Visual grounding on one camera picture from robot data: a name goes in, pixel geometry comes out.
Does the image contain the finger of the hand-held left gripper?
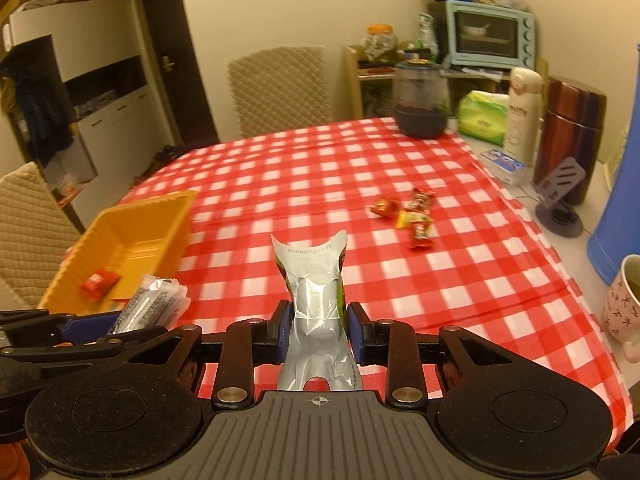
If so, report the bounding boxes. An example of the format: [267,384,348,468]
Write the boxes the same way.
[0,310,123,345]
[0,336,128,380]

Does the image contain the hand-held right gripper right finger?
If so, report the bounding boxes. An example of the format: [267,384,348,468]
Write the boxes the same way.
[346,301,516,409]

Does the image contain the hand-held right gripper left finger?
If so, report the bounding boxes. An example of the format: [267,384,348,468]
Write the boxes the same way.
[122,300,293,409]

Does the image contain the silver green snack packet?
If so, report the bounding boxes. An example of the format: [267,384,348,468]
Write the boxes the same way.
[270,230,363,392]

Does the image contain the red white-label snack packet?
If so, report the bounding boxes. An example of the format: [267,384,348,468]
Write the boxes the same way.
[80,270,121,301]

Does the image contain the black silver snack packet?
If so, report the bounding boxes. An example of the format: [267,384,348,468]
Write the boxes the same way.
[107,274,190,336]

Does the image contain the yellow plastic tray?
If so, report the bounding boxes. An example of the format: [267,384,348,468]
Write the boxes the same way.
[37,190,197,318]

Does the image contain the red gold snack packet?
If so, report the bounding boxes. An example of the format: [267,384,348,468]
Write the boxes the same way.
[407,222,435,251]

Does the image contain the green yellow candy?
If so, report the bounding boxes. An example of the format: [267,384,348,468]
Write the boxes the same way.
[395,210,432,230]

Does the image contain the small red candy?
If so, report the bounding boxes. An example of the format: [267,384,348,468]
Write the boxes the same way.
[369,195,402,218]
[402,187,435,211]

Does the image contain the red checkered tablecloth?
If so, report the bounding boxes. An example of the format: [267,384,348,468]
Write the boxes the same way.
[37,116,633,441]

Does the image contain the row of shoes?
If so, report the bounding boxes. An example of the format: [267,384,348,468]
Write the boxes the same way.
[132,145,188,181]

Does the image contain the white cabinet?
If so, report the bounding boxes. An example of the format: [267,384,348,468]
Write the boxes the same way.
[0,0,168,211]

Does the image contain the blue white box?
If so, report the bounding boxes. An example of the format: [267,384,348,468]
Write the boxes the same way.
[480,147,531,183]

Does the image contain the hanging dark clothes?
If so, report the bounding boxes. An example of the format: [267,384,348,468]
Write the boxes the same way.
[0,55,73,166]

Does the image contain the dark glass jar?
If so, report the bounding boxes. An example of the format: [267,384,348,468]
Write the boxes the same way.
[392,59,451,138]

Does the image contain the beige quilted chair back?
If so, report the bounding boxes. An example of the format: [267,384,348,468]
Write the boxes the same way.
[226,45,333,138]

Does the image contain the green tissue pack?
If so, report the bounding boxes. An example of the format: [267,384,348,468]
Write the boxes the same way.
[457,90,511,147]

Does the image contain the wooden shelf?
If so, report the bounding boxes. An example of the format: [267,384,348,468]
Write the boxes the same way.
[342,44,548,121]

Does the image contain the grey phone stand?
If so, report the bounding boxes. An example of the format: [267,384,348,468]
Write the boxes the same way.
[534,156,586,237]

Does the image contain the white patterned mug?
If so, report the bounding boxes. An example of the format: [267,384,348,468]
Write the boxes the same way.
[602,255,640,361]

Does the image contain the white thermos bottle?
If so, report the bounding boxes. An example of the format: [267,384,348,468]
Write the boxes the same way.
[502,67,543,167]

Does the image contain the blue thermos jug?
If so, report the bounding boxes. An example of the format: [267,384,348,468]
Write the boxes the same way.
[586,42,640,288]

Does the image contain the dark door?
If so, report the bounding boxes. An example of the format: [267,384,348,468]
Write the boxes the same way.
[132,0,221,161]

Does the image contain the candy jar orange lid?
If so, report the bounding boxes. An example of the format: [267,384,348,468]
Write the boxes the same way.
[362,23,401,63]

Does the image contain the brown steel thermos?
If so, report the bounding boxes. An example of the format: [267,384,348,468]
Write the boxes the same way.
[532,76,607,206]

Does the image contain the green snack bag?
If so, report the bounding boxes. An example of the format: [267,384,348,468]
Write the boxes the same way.
[416,12,440,56]

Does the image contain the black box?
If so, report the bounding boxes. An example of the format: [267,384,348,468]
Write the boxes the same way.
[430,10,448,61]

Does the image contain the blue toaster oven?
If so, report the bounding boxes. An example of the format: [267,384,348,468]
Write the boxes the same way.
[444,0,536,72]

